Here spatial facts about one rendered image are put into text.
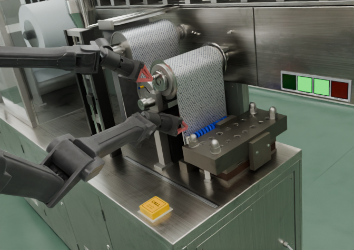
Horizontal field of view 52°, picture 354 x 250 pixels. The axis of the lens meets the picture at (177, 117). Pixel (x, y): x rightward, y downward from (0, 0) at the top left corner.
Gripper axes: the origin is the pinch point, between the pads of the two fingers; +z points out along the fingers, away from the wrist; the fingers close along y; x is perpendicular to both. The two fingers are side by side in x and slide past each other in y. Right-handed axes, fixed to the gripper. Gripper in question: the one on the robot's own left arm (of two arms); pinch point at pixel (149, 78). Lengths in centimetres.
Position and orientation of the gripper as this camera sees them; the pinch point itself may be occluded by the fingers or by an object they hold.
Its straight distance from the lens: 127.0
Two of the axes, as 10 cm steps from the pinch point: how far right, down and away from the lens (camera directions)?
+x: 3.4, -9.4, 0.5
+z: 7.0, 2.9, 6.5
